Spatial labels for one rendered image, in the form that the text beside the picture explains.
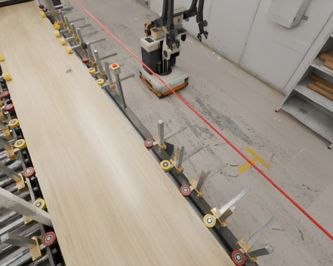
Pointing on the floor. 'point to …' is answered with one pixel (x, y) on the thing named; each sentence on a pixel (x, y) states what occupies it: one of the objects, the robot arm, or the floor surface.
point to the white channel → (17, 205)
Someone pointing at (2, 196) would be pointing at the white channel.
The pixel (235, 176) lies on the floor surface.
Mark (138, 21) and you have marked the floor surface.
